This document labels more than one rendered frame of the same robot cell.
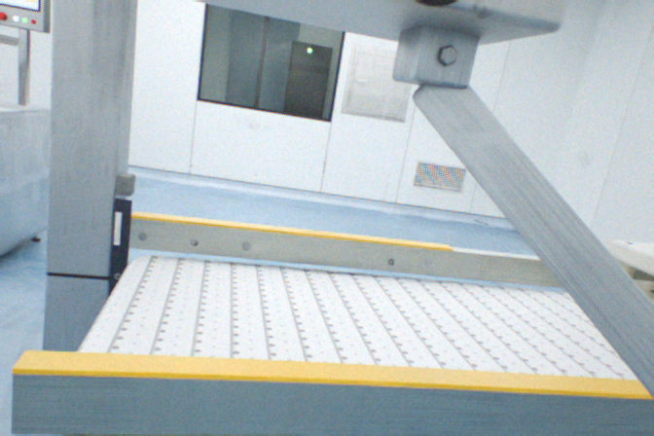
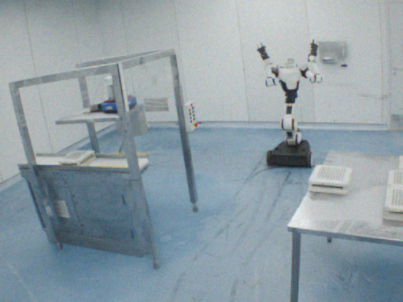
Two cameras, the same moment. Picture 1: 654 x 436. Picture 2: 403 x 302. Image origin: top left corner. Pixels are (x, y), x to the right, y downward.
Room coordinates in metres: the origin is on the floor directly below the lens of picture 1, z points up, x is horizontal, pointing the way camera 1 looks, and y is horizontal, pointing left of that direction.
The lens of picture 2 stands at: (2.16, 1.97, 1.80)
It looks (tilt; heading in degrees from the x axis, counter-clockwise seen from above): 20 degrees down; 214
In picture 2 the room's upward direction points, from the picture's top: 7 degrees counter-clockwise
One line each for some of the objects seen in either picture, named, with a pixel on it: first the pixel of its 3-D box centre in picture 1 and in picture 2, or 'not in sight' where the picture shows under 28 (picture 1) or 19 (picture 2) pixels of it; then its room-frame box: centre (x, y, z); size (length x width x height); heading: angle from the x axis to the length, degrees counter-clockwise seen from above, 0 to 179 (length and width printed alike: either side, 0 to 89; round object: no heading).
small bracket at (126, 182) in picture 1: (126, 184); not in sight; (0.48, 0.20, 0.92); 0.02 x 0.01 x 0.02; 13
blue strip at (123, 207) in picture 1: (117, 294); not in sight; (0.47, 0.20, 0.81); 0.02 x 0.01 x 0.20; 103
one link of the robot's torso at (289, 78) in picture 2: not in sight; (289, 78); (-2.14, 0.54, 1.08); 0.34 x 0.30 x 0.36; 120
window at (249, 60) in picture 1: (272, 53); not in sight; (5.16, 0.77, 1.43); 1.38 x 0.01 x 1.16; 97
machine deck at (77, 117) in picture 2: not in sight; (98, 114); (0.41, -0.13, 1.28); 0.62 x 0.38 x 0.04; 103
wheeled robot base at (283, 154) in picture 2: not in sight; (293, 145); (-2.07, 0.56, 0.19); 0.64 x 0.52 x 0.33; 7
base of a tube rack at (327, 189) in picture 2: not in sight; (330, 182); (0.20, 1.57, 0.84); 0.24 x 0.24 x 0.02; 2
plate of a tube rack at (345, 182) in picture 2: not in sight; (330, 174); (0.20, 1.57, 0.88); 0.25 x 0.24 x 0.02; 2
